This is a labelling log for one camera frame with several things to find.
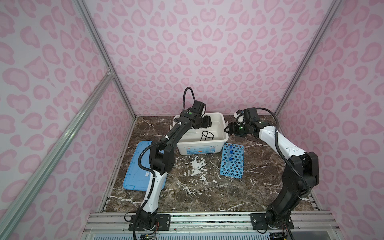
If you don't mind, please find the black wire ring stand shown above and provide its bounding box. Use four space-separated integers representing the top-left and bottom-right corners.
200 131 215 142

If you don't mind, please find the white plastic storage box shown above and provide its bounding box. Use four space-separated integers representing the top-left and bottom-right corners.
177 113 229 155

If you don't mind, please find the blue plastic box lid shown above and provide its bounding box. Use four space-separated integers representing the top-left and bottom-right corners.
123 141 152 192

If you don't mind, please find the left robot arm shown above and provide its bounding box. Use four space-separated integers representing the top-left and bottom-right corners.
134 101 206 230

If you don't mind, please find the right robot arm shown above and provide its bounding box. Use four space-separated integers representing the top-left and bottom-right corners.
225 108 320 229

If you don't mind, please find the blue test tube rack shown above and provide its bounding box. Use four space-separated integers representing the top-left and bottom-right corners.
220 143 244 179

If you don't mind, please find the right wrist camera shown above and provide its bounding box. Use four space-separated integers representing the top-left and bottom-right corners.
234 110 244 124

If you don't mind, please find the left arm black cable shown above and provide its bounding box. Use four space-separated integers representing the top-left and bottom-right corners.
131 86 196 240

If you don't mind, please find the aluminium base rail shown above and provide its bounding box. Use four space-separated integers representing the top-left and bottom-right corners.
81 211 344 240

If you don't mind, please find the aluminium corner frame post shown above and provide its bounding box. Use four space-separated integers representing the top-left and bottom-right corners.
73 0 137 120

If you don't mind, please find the right aluminium corner post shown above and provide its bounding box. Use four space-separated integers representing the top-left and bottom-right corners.
275 0 344 116

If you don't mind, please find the diagonal aluminium frame bar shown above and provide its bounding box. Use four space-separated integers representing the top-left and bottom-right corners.
0 71 115 238

